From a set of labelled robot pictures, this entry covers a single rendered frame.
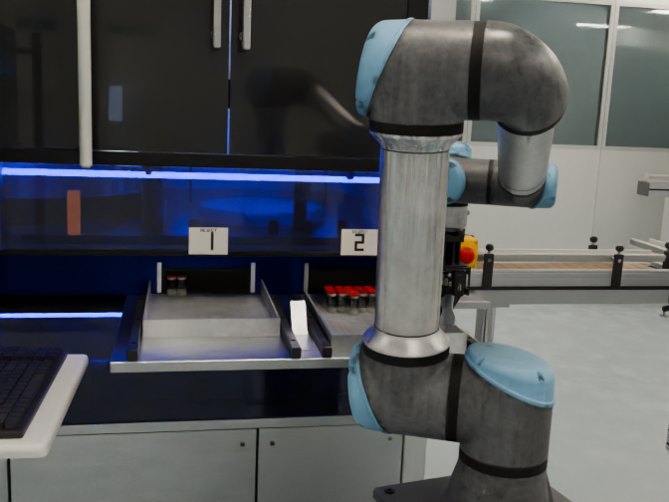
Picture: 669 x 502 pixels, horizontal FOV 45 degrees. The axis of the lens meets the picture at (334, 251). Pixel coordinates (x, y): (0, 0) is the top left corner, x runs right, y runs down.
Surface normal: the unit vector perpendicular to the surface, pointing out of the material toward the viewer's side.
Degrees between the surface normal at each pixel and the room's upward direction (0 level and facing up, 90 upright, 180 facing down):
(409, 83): 96
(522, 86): 105
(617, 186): 90
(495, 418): 91
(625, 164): 90
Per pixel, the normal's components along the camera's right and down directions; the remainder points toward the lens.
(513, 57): 0.18, -0.07
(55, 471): 0.18, 0.19
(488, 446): -0.51, 0.14
